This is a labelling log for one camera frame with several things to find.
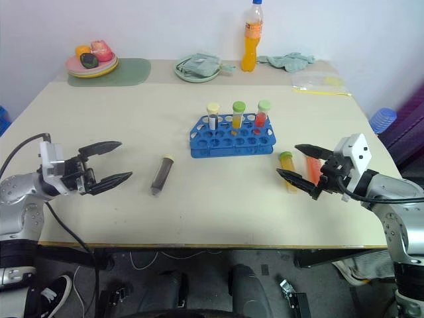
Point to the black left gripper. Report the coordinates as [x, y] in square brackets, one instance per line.
[77, 172]

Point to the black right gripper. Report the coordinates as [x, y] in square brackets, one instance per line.
[334, 175]

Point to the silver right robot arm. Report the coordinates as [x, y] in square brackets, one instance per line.
[408, 232]

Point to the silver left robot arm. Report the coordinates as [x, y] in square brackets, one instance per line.
[20, 189]

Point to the green-capped tube, orange liquid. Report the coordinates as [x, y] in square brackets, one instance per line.
[287, 164]
[238, 114]

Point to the beige-capped tube, dark liquid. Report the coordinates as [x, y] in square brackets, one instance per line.
[162, 174]

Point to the green-capped tube, red liquid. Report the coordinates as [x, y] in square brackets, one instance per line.
[262, 114]

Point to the blue test tube rack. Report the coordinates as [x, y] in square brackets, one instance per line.
[232, 144]

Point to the yellow-capped tube, dark liquid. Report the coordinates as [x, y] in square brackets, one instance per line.
[213, 114]

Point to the clear zip plastic bag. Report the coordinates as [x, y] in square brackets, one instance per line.
[318, 83]

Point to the stack of blue lids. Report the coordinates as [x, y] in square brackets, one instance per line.
[383, 120]

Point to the stack of pastel plates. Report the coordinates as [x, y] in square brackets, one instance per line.
[89, 72]

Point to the green placemat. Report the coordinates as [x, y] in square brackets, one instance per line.
[132, 73]

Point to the dark green toy avocado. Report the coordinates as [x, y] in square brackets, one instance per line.
[88, 61]

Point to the crumpled green cloth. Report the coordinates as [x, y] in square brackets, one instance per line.
[288, 61]

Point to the blue plastic crate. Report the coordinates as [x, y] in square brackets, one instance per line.
[4, 121]

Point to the purple fabric object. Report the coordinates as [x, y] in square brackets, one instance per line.
[410, 126]

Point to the pink toy fruit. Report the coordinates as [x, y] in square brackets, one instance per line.
[102, 51]

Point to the orange toy fruit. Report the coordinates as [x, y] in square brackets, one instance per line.
[82, 50]

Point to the light green plate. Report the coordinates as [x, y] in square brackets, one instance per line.
[193, 78]

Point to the orange soda bottle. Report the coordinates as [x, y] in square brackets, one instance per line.
[251, 43]

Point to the dark rounded shape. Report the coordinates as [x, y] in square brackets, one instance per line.
[246, 288]

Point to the black and white shoe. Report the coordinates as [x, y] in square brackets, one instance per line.
[56, 293]

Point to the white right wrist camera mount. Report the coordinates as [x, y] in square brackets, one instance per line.
[359, 155]

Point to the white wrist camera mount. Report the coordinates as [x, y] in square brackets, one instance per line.
[359, 155]
[51, 158]

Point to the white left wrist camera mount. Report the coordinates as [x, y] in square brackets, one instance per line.
[51, 158]

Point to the black table frame bar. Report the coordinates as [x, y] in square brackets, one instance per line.
[76, 256]
[334, 256]

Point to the black metal caster bracket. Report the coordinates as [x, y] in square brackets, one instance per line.
[114, 298]
[295, 298]

